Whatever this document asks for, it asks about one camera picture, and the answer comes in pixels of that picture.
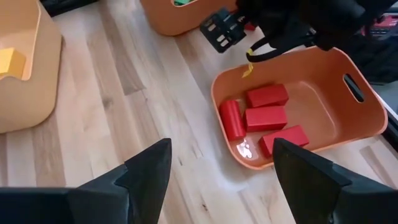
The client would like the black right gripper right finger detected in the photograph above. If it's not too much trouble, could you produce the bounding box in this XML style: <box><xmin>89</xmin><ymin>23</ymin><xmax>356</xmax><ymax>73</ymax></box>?
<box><xmin>272</xmin><ymin>138</ymin><xmax>391</xmax><ymax>224</ymax></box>

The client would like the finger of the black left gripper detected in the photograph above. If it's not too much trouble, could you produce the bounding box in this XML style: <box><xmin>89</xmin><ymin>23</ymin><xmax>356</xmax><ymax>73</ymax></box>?
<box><xmin>200</xmin><ymin>7</ymin><xmax>248</xmax><ymax>54</ymax></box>

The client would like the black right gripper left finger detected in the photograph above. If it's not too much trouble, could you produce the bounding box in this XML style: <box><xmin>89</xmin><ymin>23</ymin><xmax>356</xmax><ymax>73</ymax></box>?
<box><xmin>67</xmin><ymin>138</ymin><xmax>173</xmax><ymax>224</ymax></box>

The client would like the red rectangular block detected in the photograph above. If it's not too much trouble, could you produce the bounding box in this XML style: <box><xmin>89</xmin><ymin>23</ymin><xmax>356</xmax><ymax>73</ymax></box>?
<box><xmin>245</xmin><ymin>83</ymin><xmax>290</xmax><ymax>109</ymax></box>
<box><xmin>243</xmin><ymin>105</ymin><xmax>289</xmax><ymax>133</ymax></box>
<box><xmin>258</xmin><ymin>124</ymin><xmax>310</xmax><ymax>159</ymax></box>

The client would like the red brick pair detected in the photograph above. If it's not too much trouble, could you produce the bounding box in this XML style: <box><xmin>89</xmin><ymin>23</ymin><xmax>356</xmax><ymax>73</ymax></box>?
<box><xmin>218</xmin><ymin>99</ymin><xmax>247</xmax><ymax>142</ymax></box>

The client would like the yellow long block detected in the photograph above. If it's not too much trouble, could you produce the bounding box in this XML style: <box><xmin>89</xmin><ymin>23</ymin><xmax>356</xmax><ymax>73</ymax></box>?
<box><xmin>0</xmin><ymin>47</ymin><xmax>27</xmax><ymax>80</ymax></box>

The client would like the large orange plastic bin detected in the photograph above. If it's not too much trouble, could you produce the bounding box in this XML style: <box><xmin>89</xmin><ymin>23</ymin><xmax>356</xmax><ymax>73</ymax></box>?
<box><xmin>139</xmin><ymin>0</ymin><xmax>239</xmax><ymax>37</ymax></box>

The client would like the small orange plastic bin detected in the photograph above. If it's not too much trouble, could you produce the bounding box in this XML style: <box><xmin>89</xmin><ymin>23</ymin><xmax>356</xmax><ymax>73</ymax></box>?
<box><xmin>210</xmin><ymin>46</ymin><xmax>389</xmax><ymax>171</ymax></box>

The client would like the red battery pack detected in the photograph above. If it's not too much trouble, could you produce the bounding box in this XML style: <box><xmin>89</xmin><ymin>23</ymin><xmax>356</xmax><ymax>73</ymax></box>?
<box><xmin>362</xmin><ymin>14</ymin><xmax>398</xmax><ymax>37</ymax></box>

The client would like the yellow plastic bin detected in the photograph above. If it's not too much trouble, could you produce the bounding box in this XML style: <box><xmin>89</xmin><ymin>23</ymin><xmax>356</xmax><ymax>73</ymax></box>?
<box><xmin>0</xmin><ymin>0</ymin><xmax>63</xmax><ymax>134</ymax></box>

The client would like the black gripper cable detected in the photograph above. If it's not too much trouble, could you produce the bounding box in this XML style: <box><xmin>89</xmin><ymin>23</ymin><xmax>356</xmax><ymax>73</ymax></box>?
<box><xmin>245</xmin><ymin>33</ymin><xmax>315</xmax><ymax>63</ymax></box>

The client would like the yellow cable tag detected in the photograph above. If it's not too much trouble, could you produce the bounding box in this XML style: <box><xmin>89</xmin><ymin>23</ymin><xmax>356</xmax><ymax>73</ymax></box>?
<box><xmin>241</xmin><ymin>47</ymin><xmax>255</xmax><ymax>79</ymax></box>

